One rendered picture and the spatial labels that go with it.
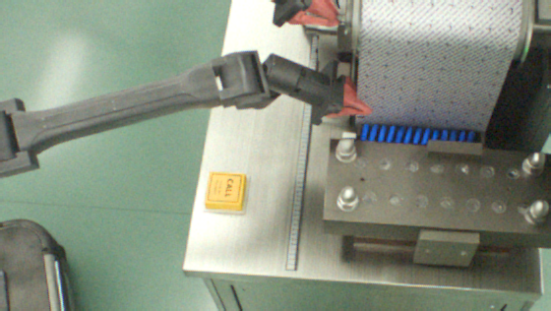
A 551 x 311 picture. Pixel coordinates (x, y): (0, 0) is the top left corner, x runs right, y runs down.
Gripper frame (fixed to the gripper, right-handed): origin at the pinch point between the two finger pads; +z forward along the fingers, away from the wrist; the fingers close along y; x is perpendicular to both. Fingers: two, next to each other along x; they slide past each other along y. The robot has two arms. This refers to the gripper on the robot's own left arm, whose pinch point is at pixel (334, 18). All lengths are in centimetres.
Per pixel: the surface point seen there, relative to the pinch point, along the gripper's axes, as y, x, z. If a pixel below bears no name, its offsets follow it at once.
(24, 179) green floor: -36, -162, -9
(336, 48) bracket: -1.8, -6.9, 5.9
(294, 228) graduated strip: 20.7, -30.2, 16.5
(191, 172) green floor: -42, -126, 35
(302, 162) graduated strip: 6.5, -29.4, 16.3
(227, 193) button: 15.4, -36.2, 4.7
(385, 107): 5.9, -5.8, 16.6
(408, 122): 5.7, -6.3, 22.7
